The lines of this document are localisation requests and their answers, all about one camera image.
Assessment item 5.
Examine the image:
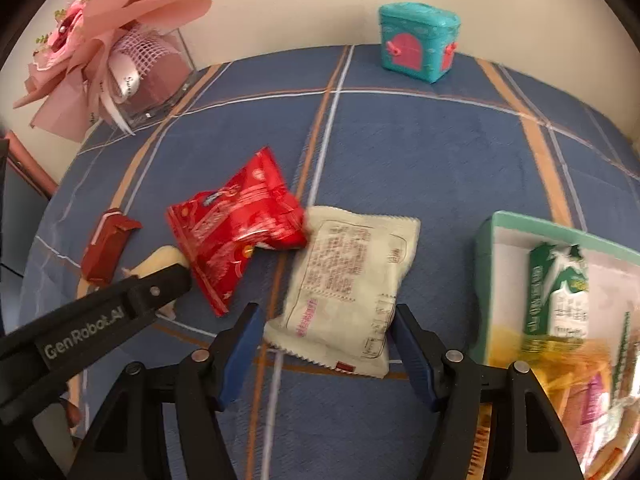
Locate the pink snack packet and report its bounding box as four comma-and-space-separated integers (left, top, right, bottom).
565, 372, 608, 466

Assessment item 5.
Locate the teal toy box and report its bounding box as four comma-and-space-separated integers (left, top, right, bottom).
377, 2, 461, 85

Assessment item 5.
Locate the dark green snack packet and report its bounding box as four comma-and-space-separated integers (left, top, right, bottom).
522, 242, 593, 343

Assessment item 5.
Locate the cream white snack packet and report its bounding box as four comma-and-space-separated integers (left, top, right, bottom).
263, 205, 422, 380

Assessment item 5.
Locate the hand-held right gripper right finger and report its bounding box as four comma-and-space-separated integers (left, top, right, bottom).
393, 304, 586, 480

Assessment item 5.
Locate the pink paper flower bouquet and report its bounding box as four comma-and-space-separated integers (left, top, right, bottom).
12, 0, 213, 143

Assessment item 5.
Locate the clear square glass vase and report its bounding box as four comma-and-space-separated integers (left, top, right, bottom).
107, 27, 197, 128

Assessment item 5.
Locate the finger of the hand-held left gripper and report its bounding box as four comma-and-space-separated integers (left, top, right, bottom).
122, 262, 193, 321

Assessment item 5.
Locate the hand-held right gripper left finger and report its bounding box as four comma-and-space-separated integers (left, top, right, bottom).
67, 302, 266, 480

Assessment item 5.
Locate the small maroon snack packet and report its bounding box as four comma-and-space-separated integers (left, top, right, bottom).
80, 208, 143, 282

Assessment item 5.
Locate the person's left hand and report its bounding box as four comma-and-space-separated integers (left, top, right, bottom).
66, 396, 86, 438

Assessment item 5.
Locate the teal cardboard tray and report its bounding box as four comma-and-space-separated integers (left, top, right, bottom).
474, 211, 640, 480

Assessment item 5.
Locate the red puffed snack packet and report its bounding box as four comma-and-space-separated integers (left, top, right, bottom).
166, 147, 308, 317

